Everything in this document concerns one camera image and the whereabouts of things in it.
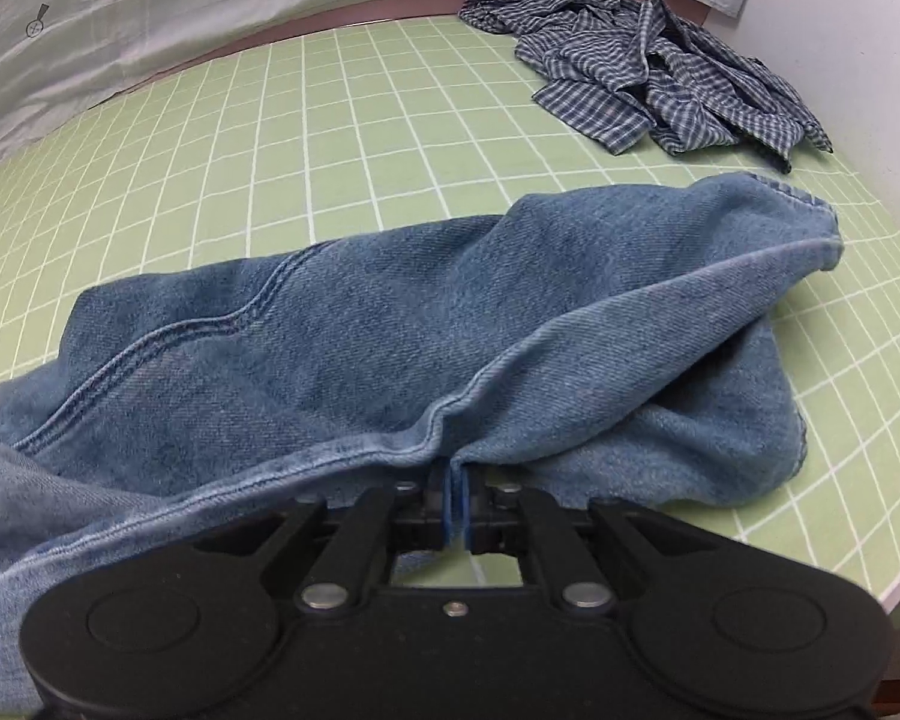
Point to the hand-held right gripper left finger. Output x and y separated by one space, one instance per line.
444 516

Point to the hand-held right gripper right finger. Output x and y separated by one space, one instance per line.
465 516

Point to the blue denim jeans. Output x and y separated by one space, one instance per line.
345 330

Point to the green grid mat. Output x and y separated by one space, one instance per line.
270 127

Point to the blue plaid shirt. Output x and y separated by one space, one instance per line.
645 75

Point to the grey plastic sheet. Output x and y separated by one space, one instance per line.
195 0

